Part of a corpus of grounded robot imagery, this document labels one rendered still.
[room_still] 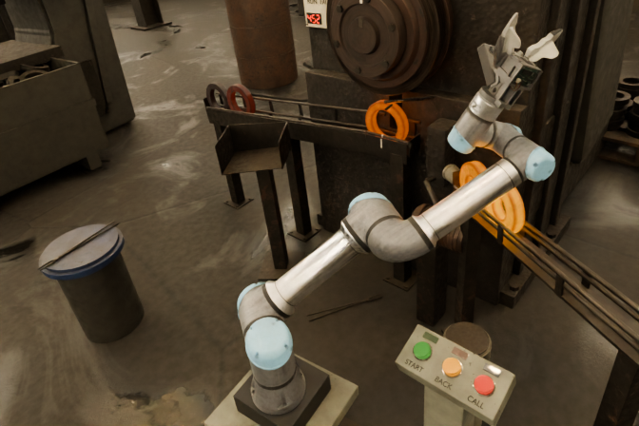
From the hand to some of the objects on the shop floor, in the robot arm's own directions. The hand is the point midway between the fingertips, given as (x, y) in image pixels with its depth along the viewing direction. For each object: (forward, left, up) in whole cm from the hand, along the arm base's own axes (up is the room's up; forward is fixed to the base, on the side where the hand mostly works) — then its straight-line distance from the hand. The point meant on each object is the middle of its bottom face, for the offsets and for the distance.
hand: (538, 19), depth 107 cm
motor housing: (+14, +18, -126) cm, 128 cm away
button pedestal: (-53, +1, -122) cm, 133 cm away
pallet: (+220, -29, -131) cm, 257 cm away
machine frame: (+78, +33, -128) cm, 154 cm away
